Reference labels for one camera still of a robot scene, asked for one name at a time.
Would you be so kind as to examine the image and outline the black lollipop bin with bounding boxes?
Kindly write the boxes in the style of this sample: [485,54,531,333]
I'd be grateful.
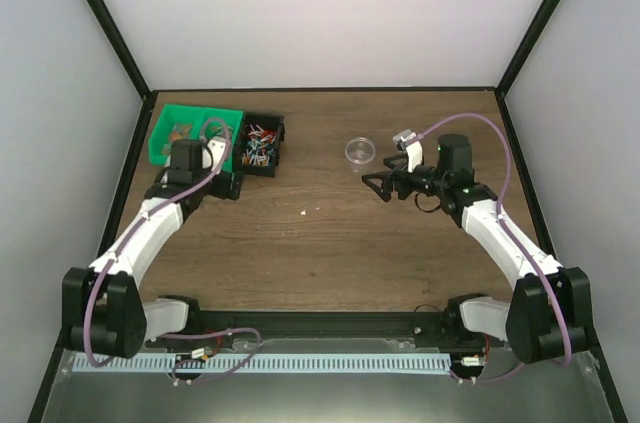
[233,112,285,177]

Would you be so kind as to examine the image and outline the green two-compartment candy bin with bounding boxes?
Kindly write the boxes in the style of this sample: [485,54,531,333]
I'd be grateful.
[148,104,244,166]

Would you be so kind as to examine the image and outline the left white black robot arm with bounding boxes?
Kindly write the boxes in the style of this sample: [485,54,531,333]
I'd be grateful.
[59,137,242,366]

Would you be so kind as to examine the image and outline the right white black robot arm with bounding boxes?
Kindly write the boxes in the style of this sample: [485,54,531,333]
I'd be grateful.
[362,130,595,364]

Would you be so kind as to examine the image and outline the clear round plastic cup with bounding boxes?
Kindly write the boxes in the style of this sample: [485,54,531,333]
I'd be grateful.
[344,137,376,165]

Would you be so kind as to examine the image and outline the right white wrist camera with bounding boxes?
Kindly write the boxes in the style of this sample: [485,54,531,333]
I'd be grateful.
[392,129,423,173]

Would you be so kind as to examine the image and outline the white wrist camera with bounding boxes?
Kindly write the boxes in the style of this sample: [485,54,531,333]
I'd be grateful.
[204,137,231,166]
[392,129,423,173]

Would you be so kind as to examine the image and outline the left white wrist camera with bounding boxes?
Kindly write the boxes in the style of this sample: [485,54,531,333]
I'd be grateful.
[204,137,231,166]

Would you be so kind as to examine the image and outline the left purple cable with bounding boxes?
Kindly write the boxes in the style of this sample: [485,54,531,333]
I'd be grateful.
[84,117,263,387]

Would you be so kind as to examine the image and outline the purple cable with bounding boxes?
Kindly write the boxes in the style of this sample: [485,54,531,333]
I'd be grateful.
[414,112,575,385]
[84,117,263,387]

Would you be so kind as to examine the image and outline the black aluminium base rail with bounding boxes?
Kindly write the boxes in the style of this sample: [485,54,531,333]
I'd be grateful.
[144,310,506,349]

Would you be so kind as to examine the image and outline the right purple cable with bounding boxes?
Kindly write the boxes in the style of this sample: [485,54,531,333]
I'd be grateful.
[414,112,575,385]

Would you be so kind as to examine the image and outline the light blue slotted cable duct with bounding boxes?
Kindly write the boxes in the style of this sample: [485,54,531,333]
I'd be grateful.
[72,352,451,374]

